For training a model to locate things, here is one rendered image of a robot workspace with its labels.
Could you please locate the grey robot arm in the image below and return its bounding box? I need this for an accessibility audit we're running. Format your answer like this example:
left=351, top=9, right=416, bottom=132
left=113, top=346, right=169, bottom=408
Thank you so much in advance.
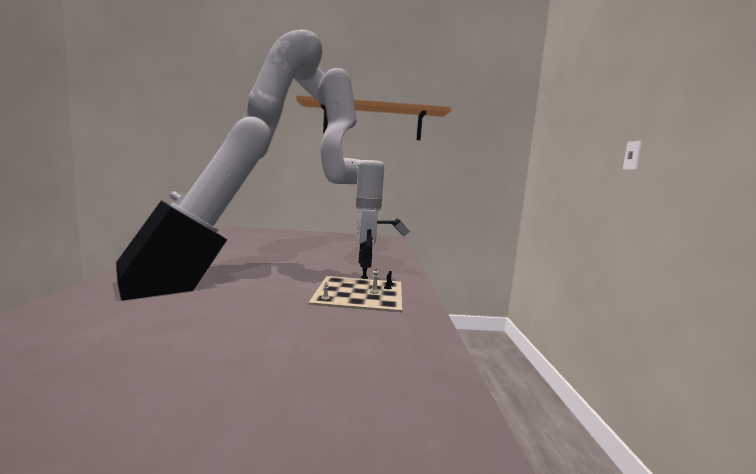
left=170, top=30, right=384, bottom=233

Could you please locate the black and cream chessboard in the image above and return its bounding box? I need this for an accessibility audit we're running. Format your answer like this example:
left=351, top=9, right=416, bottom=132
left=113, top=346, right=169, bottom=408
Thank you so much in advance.
left=309, top=276, right=402, bottom=312

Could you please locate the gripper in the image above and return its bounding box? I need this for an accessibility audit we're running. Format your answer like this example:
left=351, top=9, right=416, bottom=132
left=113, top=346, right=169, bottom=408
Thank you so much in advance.
left=356, top=207, right=381, bottom=268

